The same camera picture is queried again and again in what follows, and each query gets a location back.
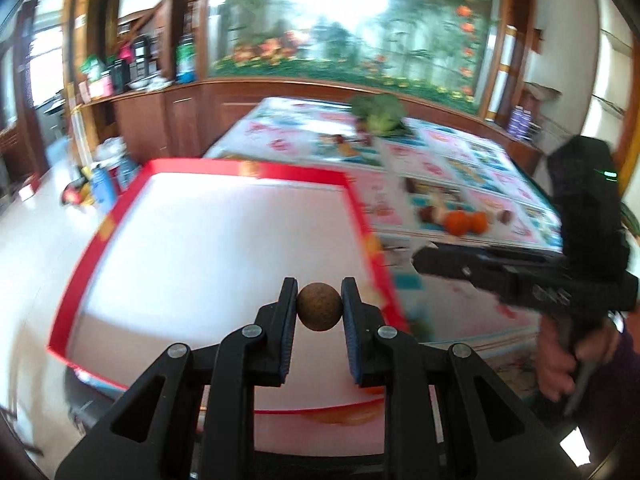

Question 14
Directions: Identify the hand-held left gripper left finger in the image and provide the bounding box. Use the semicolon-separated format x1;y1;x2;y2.
54;276;301;480

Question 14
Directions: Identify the red-rimmed white box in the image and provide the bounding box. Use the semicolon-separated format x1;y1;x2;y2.
47;157;411;413

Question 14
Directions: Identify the person's right forearm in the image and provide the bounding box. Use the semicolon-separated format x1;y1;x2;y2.
575;330;640;466

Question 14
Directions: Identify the red round toy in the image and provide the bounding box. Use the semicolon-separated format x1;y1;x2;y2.
60;182;96;206

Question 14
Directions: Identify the white gold column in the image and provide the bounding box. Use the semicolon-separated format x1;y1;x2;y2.
487;25;518;123

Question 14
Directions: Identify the white plastic bag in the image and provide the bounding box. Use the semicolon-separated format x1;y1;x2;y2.
95;137;131;168

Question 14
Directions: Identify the printed pink tablecloth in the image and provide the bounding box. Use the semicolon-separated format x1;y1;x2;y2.
202;95;566;361

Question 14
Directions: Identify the pink red box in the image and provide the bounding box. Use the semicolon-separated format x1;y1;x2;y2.
87;77;113;101

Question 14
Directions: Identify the green bok choy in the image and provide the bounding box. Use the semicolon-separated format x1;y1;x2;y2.
350;92;413;136

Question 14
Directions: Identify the person's right hand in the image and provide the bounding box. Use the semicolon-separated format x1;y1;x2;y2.
537;312;625;403

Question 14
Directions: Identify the yellow broom handle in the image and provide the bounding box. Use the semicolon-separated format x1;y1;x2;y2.
70;85;93;166

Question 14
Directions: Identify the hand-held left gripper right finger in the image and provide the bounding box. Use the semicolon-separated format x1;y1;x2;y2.
341;276;583;480

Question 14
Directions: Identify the wooden pillar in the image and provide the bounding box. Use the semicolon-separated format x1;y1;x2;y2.
62;0;121;106

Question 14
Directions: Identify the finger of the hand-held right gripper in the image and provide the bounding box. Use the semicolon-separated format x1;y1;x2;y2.
412;243;501;304

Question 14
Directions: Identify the green blue thermos bottle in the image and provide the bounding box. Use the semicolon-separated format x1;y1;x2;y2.
175;34;198;84

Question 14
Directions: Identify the brown round longan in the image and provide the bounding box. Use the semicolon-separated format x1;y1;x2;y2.
296;282;344;333

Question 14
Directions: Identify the fish tank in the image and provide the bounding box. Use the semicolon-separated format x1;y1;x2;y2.
207;0;506;111

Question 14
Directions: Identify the wooden cabinet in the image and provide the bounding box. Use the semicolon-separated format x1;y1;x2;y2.
82;77;546;176

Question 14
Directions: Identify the green bag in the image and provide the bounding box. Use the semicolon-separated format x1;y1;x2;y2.
82;55;106;83

